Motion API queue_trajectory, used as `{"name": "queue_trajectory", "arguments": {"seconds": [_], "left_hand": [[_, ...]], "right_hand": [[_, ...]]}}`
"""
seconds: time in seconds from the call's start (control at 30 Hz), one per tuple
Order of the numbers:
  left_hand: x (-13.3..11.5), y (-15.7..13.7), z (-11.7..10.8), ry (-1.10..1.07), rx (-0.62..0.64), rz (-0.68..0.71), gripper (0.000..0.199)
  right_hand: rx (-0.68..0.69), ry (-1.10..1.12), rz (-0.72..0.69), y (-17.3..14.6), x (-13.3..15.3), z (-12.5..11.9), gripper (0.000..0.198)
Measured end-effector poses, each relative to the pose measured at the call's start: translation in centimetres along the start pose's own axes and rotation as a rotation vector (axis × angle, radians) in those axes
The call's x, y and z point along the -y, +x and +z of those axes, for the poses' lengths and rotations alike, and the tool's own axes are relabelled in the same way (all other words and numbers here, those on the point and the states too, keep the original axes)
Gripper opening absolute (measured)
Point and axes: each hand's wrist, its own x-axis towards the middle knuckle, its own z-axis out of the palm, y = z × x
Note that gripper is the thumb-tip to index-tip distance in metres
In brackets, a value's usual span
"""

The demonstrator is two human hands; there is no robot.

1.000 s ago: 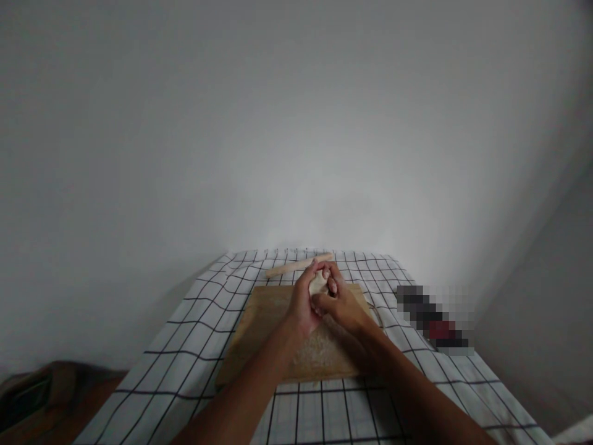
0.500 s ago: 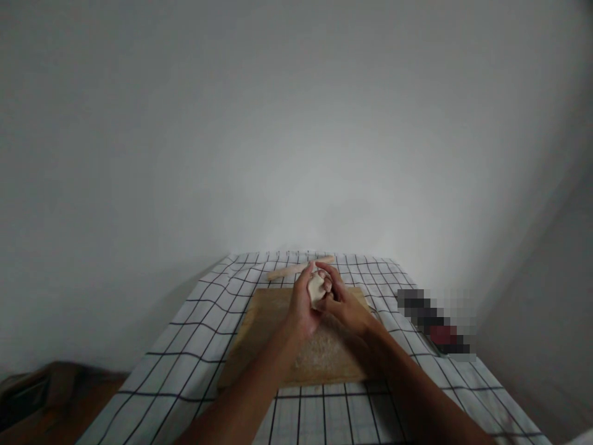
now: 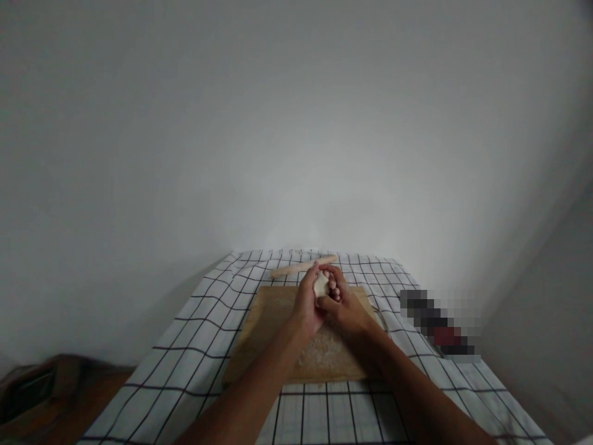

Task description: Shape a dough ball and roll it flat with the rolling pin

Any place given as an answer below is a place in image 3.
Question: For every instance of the wooden rolling pin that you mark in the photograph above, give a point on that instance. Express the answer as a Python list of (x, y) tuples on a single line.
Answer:
[(292, 270)]

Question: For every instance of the person's right hand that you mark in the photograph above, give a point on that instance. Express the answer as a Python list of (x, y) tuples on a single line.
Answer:
[(348, 311)]

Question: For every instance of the person's right thumb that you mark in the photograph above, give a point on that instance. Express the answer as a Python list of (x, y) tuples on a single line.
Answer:
[(324, 304)]

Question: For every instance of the white dough piece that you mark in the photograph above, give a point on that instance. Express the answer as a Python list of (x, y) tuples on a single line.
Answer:
[(320, 288)]

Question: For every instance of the wooden cutting board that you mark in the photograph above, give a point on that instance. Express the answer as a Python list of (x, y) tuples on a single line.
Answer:
[(268, 324)]

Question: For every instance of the white black checkered tablecloth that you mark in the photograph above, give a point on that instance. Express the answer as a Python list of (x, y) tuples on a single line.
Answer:
[(185, 352)]

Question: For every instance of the person's right fingers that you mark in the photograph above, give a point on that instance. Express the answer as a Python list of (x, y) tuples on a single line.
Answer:
[(337, 283)]

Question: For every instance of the person's left hand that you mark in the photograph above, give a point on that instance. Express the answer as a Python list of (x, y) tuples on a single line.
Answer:
[(303, 308)]

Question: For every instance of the person's left fingers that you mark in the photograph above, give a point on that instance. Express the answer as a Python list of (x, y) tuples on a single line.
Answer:
[(308, 280)]

